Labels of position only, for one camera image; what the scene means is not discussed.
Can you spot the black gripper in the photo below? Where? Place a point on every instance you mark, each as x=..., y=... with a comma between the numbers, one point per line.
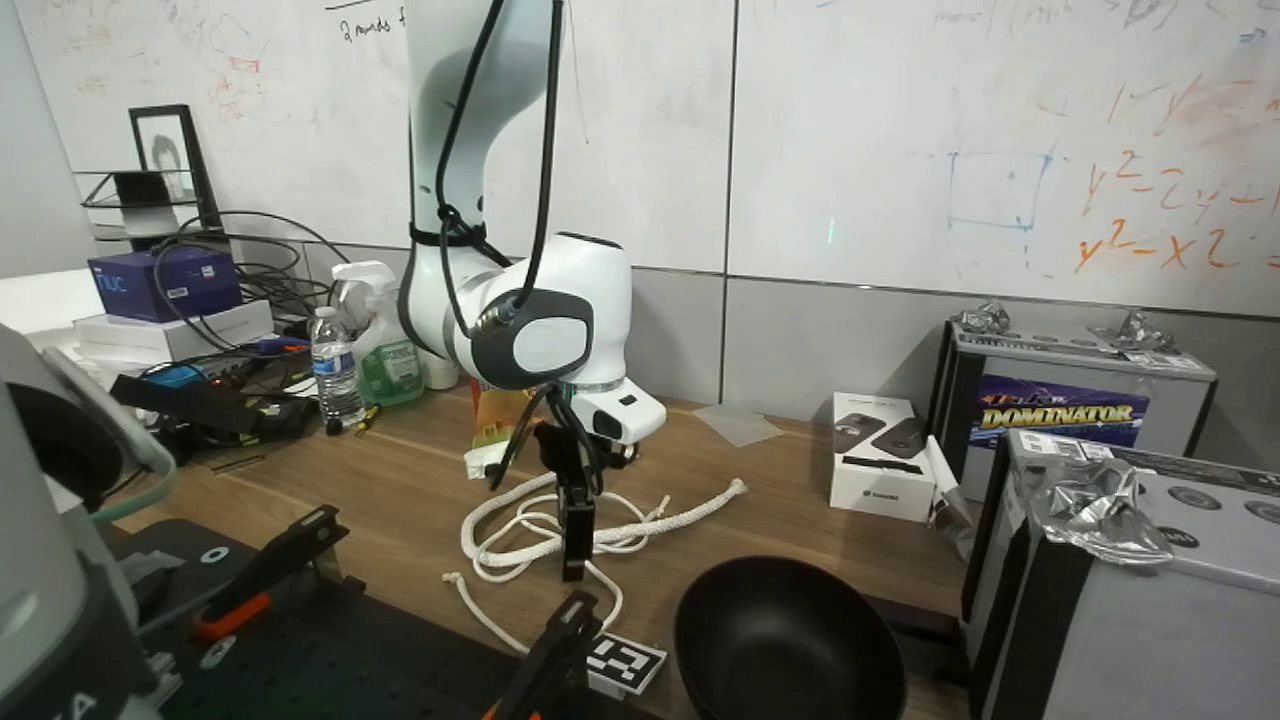
x=581, y=460

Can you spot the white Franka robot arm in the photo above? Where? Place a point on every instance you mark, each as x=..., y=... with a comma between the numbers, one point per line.
x=587, y=284

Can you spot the white flat box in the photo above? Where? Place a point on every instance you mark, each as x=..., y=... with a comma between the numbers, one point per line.
x=172, y=334

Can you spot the black white fiducial tag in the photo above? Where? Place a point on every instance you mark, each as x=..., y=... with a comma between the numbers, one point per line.
x=624, y=667

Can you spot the clear plastic sheet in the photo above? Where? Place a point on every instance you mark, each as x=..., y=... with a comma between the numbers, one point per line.
x=739, y=427

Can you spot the white paper cup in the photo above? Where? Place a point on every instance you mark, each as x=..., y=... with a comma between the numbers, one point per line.
x=442, y=373

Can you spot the black bowl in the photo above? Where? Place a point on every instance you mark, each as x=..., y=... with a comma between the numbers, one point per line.
x=786, y=644

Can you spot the clear spray bottle white trigger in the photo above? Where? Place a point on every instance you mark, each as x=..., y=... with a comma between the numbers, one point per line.
x=372, y=348

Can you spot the clear plastic water bottle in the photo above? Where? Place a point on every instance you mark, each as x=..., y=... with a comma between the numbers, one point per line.
x=337, y=367

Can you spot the black electronics pile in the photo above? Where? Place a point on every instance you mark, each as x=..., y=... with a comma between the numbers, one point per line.
x=213, y=392

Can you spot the dark blue carton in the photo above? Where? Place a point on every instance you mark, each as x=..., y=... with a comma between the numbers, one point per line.
x=165, y=280

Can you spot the grey battery with Dominator label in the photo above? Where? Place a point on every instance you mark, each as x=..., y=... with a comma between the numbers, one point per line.
x=1065, y=402

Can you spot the grey battery with foil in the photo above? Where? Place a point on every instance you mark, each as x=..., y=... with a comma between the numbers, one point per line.
x=1145, y=615

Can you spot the white camera product box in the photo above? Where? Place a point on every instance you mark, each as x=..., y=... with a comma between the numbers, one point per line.
x=881, y=460

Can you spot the black picture frame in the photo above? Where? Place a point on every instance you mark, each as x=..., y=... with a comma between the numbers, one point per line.
x=172, y=161

